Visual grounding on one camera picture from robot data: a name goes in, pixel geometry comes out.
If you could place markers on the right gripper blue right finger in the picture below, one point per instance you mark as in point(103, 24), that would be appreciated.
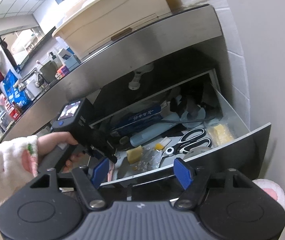
point(183, 172)

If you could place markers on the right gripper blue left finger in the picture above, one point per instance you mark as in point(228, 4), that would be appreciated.
point(99, 173)

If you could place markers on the black drawer with metal handle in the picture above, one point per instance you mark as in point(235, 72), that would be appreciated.
point(190, 92)

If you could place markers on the left forearm in white sleeve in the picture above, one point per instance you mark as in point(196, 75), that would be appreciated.
point(18, 164)

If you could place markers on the left hand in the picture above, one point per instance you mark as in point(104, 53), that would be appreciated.
point(48, 142)

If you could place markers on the yellow soap bar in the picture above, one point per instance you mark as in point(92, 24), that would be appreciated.
point(134, 155)

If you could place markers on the black white scissors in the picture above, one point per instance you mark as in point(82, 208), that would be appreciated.
point(191, 139)

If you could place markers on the clear bag of screws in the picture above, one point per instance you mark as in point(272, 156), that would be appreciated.
point(150, 160)

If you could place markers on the small yellow white brush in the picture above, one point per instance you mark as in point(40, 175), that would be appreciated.
point(162, 144)

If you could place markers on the yellow sponge in plastic wrap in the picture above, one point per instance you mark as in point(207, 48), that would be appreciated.
point(220, 134)

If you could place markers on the light blue hair dryer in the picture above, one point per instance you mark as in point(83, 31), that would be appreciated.
point(187, 120)

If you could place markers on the light blue toothpaste holder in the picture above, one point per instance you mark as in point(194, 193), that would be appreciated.
point(71, 60)

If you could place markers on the blue paper box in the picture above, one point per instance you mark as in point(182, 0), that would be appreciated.
point(135, 122)

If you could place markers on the white sink drain trap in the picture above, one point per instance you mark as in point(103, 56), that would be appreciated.
point(138, 73)

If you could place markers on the blue snack bag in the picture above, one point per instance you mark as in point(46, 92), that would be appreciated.
point(14, 95)

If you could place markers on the cream dish rack box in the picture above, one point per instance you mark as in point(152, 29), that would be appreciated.
point(89, 24)

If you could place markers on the black countertop with steel edge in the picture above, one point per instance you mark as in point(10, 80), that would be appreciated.
point(154, 41)

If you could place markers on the wall mirror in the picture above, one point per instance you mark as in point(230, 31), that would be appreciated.
point(23, 24)

